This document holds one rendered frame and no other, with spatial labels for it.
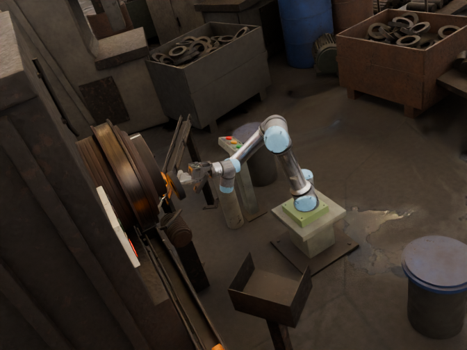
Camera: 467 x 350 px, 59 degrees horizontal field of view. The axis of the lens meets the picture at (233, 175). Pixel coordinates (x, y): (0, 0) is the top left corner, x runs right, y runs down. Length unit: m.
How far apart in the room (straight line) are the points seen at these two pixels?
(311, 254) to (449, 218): 0.89
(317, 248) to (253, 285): 0.89
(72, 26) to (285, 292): 3.24
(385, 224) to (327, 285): 0.60
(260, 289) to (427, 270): 0.74
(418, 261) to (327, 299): 0.62
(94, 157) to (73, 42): 2.80
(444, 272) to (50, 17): 3.66
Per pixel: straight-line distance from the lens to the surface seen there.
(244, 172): 2.80
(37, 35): 4.31
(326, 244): 2.66
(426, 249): 2.13
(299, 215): 2.43
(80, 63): 4.35
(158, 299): 1.54
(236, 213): 2.88
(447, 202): 3.03
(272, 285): 1.79
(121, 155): 1.54
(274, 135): 1.98
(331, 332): 2.36
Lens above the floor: 1.99
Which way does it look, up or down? 35 degrees down
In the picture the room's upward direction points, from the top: 16 degrees counter-clockwise
